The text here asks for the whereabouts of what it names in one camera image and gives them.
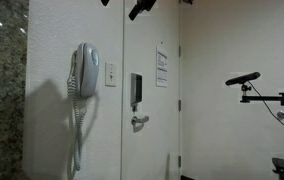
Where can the silver round wall doorstop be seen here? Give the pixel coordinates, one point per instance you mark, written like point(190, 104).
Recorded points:
point(282, 114)

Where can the white phone receiver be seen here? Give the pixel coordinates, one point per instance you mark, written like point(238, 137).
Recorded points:
point(88, 70)

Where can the white paper door notice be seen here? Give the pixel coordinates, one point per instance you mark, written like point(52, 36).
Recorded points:
point(161, 68)

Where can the silver key cylinder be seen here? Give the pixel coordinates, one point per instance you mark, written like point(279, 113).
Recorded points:
point(134, 108)

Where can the white light switch plate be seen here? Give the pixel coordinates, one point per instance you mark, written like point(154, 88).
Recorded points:
point(110, 74)

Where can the white door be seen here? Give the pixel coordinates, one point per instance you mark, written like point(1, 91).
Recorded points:
point(150, 140)

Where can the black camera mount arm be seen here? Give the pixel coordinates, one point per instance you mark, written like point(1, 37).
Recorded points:
point(268, 99)

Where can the grey door hinge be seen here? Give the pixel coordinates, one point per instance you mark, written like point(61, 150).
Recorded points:
point(179, 51)
point(179, 161)
point(179, 105)

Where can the black bar camera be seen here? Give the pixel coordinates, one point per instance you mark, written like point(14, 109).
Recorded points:
point(242, 78)

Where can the black electronic door lock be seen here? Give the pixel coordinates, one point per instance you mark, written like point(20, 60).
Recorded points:
point(136, 88)

